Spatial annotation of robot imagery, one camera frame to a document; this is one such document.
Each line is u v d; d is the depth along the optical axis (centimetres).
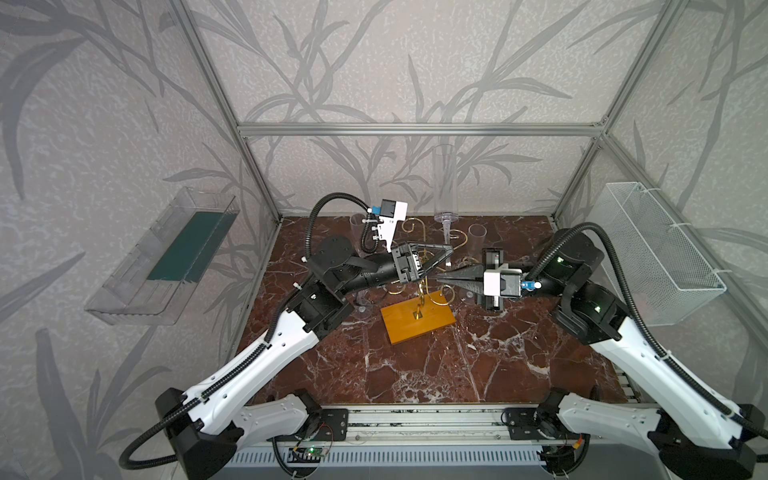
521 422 74
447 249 49
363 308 94
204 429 37
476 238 91
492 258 44
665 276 61
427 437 74
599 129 94
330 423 73
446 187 105
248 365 41
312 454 71
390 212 50
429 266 49
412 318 91
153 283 63
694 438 39
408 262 47
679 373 39
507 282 37
